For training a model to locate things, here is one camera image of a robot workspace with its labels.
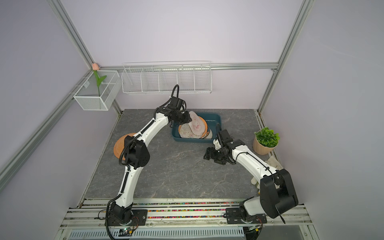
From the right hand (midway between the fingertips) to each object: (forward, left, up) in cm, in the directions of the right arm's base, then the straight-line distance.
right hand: (208, 157), depth 85 cm
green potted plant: (+9, -34, +3) cm, 35 cm away
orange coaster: (+24, +20, -7) cm, 32 cm away
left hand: (+24, +9, +6) cm, 26 cm away
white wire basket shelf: (+48, +40, +21) cm, 66 cm away
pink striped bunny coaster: (+27, +6, -3) cm, 28 cm away
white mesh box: (+21, +62, +27) cm, 71 cm away
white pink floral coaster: (+23, +15, -7) cm, 28 cm away
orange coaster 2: (+15, +60, -10) cm, 63 cm away
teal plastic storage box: (+36, -5, -7) cm, 37 cm away
